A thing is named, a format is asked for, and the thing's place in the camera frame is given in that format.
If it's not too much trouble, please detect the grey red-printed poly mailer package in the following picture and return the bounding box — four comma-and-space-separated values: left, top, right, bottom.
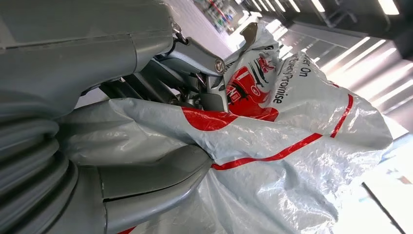
58, 20, 394, 234

